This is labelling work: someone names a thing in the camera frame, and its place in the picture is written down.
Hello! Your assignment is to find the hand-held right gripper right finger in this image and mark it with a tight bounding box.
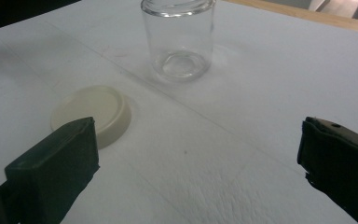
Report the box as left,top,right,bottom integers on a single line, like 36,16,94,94
296,116,358,224

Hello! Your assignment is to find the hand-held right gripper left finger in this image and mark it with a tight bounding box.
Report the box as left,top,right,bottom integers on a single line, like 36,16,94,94
0,116,101,224

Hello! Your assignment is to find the cream round jar lid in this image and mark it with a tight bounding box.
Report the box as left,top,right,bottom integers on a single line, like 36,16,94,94
50,85,133,150

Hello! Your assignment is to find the clear glass jar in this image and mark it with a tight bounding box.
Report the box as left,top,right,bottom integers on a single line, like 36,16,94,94
140,0,217,84

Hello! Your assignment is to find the white table cover sheet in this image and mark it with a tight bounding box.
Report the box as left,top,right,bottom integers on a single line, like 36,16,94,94
0,0,358,224

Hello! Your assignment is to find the wooden table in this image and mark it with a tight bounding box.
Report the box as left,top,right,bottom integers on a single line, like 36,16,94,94
223,0,358,36

